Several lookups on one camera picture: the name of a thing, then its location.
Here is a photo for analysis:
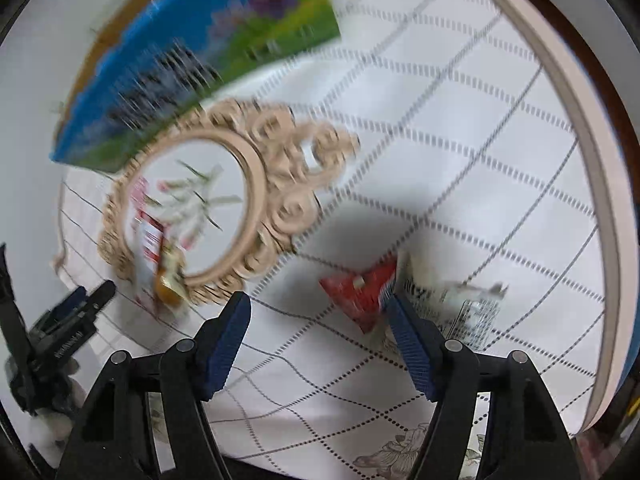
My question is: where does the red snack packet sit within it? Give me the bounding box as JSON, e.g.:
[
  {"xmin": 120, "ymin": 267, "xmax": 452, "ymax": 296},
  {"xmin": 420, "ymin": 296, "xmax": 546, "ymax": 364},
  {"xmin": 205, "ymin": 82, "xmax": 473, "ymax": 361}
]
[{"xmin": 319, "ymin": 254, "xmax": 402, "ymax": 335}]

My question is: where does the orange jelly cup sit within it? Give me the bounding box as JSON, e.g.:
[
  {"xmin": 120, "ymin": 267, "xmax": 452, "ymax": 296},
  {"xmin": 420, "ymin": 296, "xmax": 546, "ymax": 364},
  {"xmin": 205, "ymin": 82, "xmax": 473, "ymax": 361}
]
[{"xmin": 152, "ymin": 244, "xmax": 189, "ymax": 309}]

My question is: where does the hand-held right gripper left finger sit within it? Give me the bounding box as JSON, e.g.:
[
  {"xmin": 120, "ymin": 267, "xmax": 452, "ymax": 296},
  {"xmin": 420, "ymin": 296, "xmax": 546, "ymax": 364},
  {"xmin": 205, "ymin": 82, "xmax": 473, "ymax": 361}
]
[{"xmin": 55, "ymin": 291, "xmax": 252, "ymax": 480}]

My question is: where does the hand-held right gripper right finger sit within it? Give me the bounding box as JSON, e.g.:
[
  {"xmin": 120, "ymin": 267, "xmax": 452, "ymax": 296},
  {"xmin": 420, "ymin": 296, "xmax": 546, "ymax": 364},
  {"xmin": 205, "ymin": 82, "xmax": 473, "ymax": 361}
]
[{"xmin": 386, "ymin": 294, "xmax": 582, "ymax": 480}]

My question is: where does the white checked quilt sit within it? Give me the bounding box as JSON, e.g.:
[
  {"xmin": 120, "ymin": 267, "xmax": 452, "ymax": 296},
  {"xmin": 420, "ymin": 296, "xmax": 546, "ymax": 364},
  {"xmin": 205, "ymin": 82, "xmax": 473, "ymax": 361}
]
[{"xmin": 50, "ymin": 0, "xmax": 637, "ymax": 480}]

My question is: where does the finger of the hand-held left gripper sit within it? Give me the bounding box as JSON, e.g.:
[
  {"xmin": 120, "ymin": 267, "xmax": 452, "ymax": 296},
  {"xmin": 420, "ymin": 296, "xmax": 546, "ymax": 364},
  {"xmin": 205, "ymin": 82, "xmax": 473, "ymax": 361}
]
[
  {"xmin": 81, "ymin": 279, "xmax": 117, "ymax": 312},
  {"xmin": 49, "ymin": 287, "xmax": 87, "ymax": 322}
]

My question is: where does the white snack packet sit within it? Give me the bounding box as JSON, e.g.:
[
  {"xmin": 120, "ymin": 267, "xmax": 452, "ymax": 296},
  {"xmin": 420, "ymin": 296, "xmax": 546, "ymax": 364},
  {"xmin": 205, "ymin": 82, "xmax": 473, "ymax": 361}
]
[{"xmin": 399, "ymin": 254, "xmax": 510, "ymax": 352}]

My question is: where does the long silver snack packet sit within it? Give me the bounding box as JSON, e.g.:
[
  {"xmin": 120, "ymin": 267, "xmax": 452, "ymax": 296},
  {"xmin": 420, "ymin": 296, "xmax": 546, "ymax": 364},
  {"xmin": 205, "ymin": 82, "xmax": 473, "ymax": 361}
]
[{"xmin": 131, "ymin": 176, "xmax": 167, "ymax": 312}]

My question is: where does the blue printed cardboard box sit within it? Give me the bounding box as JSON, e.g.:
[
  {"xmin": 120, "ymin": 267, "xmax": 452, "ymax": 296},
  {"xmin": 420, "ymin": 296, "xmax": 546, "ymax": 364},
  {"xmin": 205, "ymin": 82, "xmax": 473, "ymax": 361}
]
[{"xmin": 50, "ymin": 0, "xmax": 342, "ymax": 171}]

